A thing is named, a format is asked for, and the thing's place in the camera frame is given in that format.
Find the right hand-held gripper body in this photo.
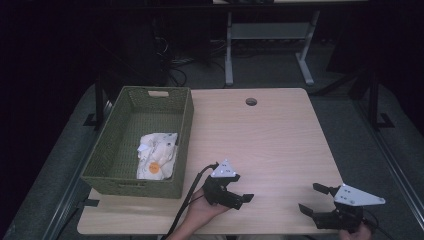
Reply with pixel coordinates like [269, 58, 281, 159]
[312, 183, 387, 233]

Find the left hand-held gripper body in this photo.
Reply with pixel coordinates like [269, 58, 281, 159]
[202, 158, 246, 211]

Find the white packet orange sticker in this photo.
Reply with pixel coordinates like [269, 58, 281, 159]
[136, 132, 179, 181]

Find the green woven basket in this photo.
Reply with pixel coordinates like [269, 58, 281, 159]
[80, 85, 195, 200]

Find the person's left hand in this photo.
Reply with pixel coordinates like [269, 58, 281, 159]
[184, 187, 232, 232]

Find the person's right hand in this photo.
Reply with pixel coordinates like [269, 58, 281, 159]
[338, 223, 373, 240]

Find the black metal stand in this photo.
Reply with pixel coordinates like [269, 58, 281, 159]
[83, 71, 113, 129]
[366, 69, 396, 132]

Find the black table clamp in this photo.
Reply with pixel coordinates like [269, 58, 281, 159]
[77, 197, 101, 210]

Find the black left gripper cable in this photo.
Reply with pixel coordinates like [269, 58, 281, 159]
[160, 162, 220, 240]

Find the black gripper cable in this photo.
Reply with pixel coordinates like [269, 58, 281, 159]
[160, 162, 220, 240]
[361, 207, 396, 240]

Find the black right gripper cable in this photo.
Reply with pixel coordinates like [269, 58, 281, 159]
[361, 207, 396, 240]

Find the tangle of floor cables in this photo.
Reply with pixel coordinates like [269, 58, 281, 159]
[156, 34, 228, 88]

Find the white metal desk frame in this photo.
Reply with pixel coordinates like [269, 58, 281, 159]
[224, 9, 321, 87]

